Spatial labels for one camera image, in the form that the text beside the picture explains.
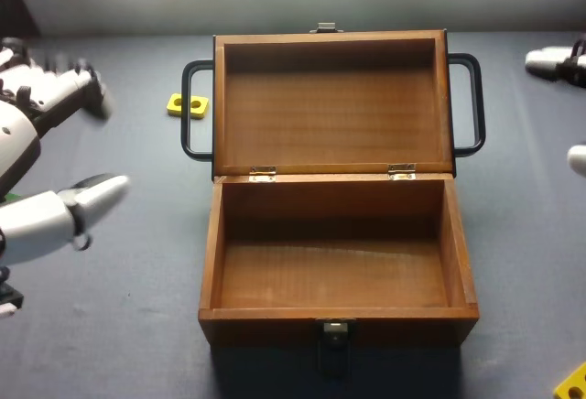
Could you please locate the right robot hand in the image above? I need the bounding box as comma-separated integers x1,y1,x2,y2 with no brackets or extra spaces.
525,35,586,177

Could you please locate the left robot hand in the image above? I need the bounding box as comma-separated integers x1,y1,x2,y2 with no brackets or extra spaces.
0,37,133,268

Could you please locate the yellow block with two holes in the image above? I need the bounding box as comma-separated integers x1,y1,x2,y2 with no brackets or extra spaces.
552,361,586,399
165,92,211,121

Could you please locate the wooden box base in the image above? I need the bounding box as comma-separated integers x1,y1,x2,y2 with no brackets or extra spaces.
198,173,481,350

